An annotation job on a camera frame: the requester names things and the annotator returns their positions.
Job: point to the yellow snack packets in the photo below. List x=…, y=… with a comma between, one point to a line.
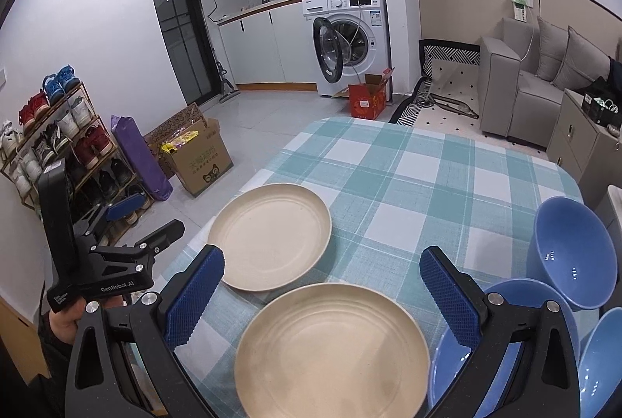
x=180, y=141

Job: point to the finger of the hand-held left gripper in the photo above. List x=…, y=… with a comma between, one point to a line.
x=121, y=207
x=155, y=238

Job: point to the printed cardboard box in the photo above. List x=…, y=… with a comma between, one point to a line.
x=204, y=165

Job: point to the blue shoes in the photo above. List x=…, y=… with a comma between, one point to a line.
x=60, y=83

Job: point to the black box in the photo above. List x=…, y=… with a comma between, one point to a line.
x=600, y=109

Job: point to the blue bowl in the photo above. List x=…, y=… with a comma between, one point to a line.
x=576, y=253
x=602, y=364
x=522, y=294

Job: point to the purple bag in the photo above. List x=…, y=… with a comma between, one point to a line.
x=141, y=160

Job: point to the dark glass door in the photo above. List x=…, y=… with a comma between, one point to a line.
x=177, y=20

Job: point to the grey cushion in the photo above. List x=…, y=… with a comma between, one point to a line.
x=580, y=58
x=549, y=49

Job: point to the white lower kitchen cabinets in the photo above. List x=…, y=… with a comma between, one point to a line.
x=262, y=49

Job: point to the black white patterned rug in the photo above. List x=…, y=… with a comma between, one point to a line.
x=452, y=117

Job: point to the teal checked tablecloth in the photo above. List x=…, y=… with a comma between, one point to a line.
x=388, y=214

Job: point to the red cardboard box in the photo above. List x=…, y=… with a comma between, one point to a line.
x=367, y=100

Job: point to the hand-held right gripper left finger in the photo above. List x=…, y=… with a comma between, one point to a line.
x=194, y=296

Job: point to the wooden shoe rack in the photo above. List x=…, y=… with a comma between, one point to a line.
x=87, y=170

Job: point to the beige low cabinet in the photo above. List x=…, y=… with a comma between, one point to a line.
x=578, y=141

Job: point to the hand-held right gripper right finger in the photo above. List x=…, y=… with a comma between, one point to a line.
x=449, y=296

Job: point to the grey sofa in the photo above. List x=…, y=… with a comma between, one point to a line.
x=500, y=83

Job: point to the white wall device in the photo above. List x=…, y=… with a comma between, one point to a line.
x=521, y=7

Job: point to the red shoes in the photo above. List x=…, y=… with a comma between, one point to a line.
x=34, y=107

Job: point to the person's left hand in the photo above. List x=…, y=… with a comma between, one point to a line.
x=65, y=323

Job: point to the beige round plate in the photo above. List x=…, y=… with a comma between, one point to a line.
x=269, y=233
x=330, y=350

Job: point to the dark clothing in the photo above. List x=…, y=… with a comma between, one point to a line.
x=616, y=78

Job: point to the white washing machine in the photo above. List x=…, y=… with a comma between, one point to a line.
x=374, y=58

